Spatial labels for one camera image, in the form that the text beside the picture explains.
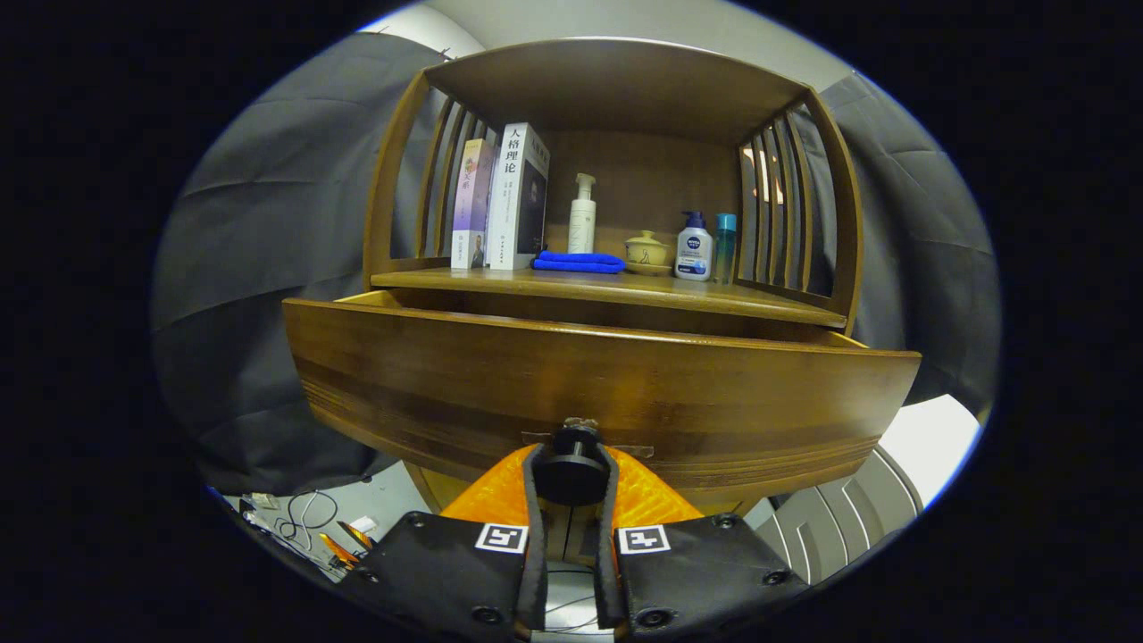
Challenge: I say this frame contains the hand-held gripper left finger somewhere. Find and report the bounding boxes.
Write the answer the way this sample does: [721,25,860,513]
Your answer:
[344,442,550,643]

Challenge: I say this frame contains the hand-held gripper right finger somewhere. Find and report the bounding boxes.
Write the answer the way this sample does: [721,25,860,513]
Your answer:
[594,444,809,640]

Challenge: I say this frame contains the black drawer knob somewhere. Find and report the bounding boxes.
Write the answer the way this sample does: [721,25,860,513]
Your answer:
[534,418,610,508]

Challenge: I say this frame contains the brown wooden drawer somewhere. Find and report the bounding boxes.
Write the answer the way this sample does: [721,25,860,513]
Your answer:
[282,290,922,514]

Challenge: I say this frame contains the wooden countertop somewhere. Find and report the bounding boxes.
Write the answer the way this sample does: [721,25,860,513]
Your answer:
[371,266,847,328]

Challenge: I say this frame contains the brown wooden cabinet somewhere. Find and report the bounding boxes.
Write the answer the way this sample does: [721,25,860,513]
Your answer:
[362,38,865,537]

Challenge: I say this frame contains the orange black tool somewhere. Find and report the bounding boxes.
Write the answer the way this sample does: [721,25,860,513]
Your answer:
[320,522,376,568]

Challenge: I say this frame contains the grey striped panel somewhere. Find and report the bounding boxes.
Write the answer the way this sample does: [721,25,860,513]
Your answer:
[755,445,925,586]

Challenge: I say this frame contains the blue folded cloth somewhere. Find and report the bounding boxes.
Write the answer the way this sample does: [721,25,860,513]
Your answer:
[531,251,627,274]

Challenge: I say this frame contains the yellow lidded teacup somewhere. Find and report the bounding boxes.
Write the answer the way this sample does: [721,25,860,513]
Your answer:
[623,230,672,277]

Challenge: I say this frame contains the white bottle with blue pump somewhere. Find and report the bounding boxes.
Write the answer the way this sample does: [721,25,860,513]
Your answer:
[674,211,714,282]

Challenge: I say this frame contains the teal bottle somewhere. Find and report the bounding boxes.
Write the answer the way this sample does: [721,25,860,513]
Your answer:
[713,213,738,285]

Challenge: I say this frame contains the white board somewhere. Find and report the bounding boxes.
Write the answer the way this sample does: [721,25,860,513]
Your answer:
[875,394,981,510]

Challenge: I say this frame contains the purple book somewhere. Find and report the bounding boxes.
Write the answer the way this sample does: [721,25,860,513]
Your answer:
[450,138,495,271]

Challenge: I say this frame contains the white book with portrait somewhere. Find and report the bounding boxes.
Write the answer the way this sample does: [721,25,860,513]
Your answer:
[487,122,551,271]

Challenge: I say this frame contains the black floor cable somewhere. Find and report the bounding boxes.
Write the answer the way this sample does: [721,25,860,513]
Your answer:
[272,489,340,550]

